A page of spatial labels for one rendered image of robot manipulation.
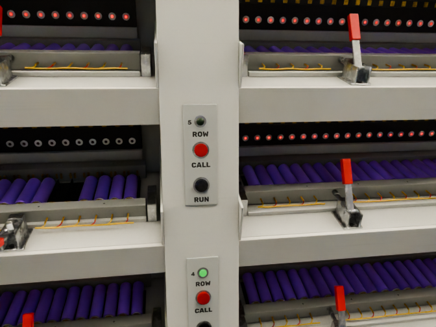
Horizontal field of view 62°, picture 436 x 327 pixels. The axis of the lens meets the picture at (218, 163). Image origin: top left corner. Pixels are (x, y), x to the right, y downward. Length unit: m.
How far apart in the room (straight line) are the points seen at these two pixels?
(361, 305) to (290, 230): 0.22
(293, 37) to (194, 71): 0.26
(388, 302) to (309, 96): 0.38
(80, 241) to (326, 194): 0.35
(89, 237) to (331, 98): 0.35
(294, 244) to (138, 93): 0.28
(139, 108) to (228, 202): 0.16
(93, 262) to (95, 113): 0.18
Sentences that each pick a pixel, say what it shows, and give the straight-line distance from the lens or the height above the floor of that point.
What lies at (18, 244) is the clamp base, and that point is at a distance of 0.50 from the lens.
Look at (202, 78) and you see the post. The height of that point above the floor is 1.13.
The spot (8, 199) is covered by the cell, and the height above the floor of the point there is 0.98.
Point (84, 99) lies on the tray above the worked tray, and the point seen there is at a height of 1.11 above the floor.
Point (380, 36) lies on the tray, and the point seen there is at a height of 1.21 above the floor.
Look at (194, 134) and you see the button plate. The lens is 0.44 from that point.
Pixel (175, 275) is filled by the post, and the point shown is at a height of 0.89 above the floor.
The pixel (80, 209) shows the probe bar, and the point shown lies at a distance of 0.51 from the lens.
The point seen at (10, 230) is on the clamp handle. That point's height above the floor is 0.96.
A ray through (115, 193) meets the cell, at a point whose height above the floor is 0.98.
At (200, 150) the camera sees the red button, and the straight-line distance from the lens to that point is 0.43.
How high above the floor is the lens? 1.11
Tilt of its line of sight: 10 degrees down
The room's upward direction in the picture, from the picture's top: 1 degrees counter-clockwise
